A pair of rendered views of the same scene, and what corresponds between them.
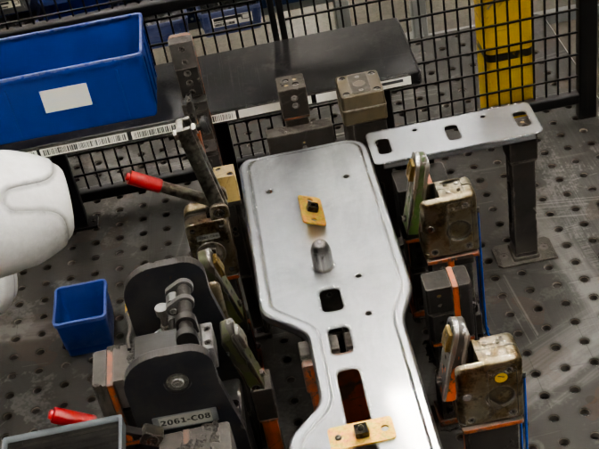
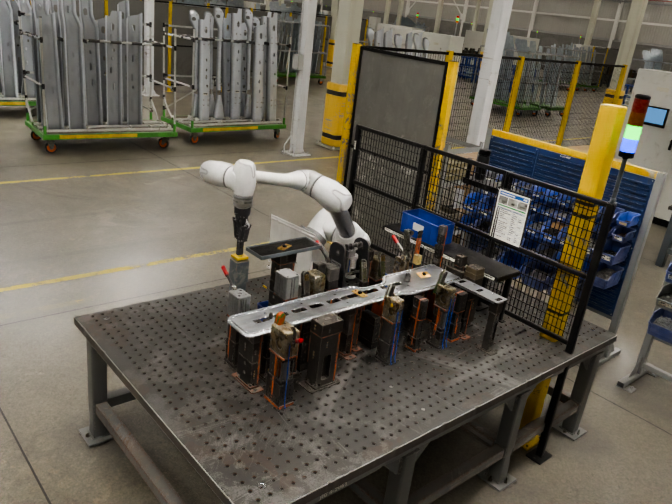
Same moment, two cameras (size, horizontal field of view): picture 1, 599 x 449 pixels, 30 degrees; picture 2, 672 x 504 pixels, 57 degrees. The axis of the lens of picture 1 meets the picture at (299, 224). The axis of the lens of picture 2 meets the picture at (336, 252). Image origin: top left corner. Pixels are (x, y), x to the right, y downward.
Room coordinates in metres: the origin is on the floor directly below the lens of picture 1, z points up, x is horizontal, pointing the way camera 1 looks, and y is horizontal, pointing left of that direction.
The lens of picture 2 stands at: (-1.02, -1.98, 2.28)
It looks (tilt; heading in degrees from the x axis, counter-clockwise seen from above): 21 degrees down; 48
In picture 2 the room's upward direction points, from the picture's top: 7 degrees clockwise
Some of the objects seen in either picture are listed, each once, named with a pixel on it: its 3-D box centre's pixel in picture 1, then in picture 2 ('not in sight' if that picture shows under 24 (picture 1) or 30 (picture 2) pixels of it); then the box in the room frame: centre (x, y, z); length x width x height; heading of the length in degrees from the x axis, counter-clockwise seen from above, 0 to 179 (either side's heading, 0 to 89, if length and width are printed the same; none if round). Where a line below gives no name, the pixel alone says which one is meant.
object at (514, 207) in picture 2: not in sight; (510, 217); (1.97, -0.12, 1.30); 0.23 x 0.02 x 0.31; 91
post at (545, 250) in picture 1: (521, 191); (491, 325); (1.57, -0.40, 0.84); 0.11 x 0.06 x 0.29; 91
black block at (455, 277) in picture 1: (452, 347); (417, 323); (1.22, -0.20, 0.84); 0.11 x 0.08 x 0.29; 91
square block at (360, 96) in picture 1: (370, 166); (469, 296); (1.69, -0.15, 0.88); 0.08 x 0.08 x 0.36; 1
